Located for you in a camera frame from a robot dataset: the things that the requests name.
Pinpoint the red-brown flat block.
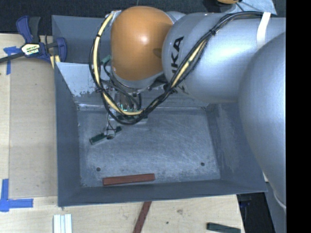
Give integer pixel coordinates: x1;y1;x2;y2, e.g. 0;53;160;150
132;201;153;233
102;173;156;186

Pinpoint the grey metal bin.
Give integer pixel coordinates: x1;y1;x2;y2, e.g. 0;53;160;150
51;15;269;207

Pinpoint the dark green block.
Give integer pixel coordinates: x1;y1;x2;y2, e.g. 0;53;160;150
89;126;122;145

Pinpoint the pale wood flat board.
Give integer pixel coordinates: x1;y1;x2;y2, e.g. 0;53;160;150
9;55;59;199

